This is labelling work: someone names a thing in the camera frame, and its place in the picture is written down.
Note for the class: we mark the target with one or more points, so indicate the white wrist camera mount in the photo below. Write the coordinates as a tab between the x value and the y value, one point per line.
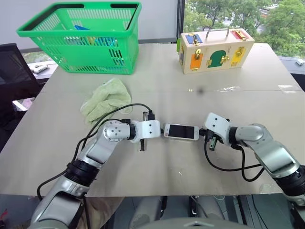
149	130
215	124

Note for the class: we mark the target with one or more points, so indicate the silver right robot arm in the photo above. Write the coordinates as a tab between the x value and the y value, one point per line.
269	148

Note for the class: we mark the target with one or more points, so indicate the blue yellow packaged item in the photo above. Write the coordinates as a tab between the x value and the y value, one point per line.
102	41

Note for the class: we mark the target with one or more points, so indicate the black office chair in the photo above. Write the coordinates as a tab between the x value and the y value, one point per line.
14	76

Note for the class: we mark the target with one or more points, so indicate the small white device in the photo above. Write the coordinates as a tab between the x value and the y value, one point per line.
39	68

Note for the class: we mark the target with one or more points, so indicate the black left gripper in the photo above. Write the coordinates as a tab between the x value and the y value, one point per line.
142	146

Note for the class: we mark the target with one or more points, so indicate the light green towel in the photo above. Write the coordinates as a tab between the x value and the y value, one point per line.
107	97

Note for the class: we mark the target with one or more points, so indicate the green plastic shopping basket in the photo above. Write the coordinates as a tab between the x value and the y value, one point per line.
78	57

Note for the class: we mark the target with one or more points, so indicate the blue flat package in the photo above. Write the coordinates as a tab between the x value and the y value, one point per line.
81	28

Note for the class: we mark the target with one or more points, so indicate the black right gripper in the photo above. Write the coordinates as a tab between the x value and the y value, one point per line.
209	139

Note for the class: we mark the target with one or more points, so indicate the white smartphone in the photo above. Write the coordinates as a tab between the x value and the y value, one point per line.
181	131

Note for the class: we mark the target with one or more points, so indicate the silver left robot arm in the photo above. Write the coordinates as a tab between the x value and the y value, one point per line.
95	148

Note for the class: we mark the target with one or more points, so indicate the small grey block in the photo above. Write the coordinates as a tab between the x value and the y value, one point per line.
299	62

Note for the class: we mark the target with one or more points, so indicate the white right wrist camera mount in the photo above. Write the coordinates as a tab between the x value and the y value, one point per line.
215	124

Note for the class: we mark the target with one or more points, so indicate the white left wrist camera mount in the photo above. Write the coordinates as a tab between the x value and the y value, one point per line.
149	130

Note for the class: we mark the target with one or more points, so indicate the wooden lock activity box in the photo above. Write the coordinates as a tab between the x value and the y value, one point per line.
214	57

